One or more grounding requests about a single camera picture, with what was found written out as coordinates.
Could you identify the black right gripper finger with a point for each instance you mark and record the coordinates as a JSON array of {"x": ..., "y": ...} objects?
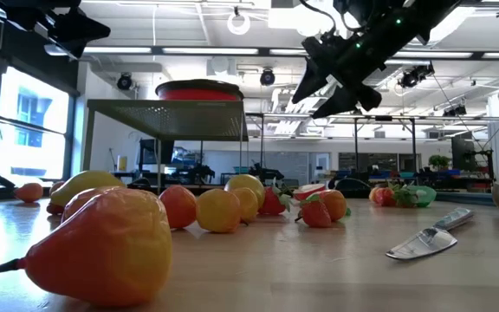
[
  {"x": 314, "y": 84},
  {"x": 338, "y": 104}
]

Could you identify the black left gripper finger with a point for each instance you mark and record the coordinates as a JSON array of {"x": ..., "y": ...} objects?
[
  {"x": 75, "y": 48},
  {"x": 85, "y": 27}
]

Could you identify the small orange fruit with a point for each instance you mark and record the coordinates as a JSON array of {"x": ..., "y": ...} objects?
[
  {"x": 335, "y": 203},
  {"x": 249, "y": 206},
  {"x": 373, "y": 195}
]

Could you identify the red strawberry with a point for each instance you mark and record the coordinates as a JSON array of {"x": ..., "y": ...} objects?
[
  {"x": 273, "y": 203},
  {"x": 314, "y": 213},
  {"x": 53, "y": 209},
  {"x": 401, "y": 197}
]

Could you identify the red collapsible colander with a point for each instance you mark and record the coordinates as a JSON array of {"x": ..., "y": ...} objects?
[{"x": 197, "y": 93}]

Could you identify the yellow lemon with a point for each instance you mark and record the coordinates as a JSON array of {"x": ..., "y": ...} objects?
[{"x": 245, "y": 184}]

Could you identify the green fruit piece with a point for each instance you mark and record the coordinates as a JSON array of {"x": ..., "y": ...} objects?
[{"x": 423, "y": 196}]

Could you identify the silver toy knife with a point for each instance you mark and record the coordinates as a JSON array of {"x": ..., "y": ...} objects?
[{"x": 423, "y": 242}]

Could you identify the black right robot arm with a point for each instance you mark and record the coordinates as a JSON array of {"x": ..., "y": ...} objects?
[{"x": 405, "y": 26}]

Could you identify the black background robot arm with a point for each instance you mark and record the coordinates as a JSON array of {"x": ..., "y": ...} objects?
[
  {"x": 199, "y": 173},
  {"x": 267, "y": 172}
]

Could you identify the white ceiling pipe bundle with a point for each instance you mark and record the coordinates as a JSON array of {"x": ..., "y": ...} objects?
[{"x": 293, "y": 125}]

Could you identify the black ceiling spotlight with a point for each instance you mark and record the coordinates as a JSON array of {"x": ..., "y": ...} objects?
[
  {"x": 267, "y": 77},
  {"x": 124, "y": 82}
]

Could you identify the orange red pear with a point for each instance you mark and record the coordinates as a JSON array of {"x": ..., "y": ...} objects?
[{"x": 384, "y": 197}]

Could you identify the green perforated metal shelf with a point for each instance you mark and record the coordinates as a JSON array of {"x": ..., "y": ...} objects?
[{"x": 167, "y": 119}]

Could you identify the green potted plant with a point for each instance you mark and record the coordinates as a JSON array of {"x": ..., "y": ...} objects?
[{"x": 439, "y": 161}]

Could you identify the yellow canister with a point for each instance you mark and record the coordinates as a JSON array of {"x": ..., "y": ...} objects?
[{"x": 122, "y": 163}]

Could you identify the black monitor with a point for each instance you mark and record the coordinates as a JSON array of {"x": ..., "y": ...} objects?
[
  {"x": 462, "y": 154},
  {"x": 156, "y": 151}
]

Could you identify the yellow mango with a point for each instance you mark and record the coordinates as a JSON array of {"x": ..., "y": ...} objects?
[{"x": 85, "y": 182}]

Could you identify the silver ventilation duct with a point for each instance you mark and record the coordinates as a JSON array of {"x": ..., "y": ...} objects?
[{"x": 379, "y": 76}]

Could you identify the black background rack frame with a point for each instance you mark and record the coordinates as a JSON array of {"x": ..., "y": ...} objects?
[{"x": 355, "y": 143}]

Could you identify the black ceiling camera cluster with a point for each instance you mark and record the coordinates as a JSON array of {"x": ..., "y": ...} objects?
[{"x": 410, "y": 79}]

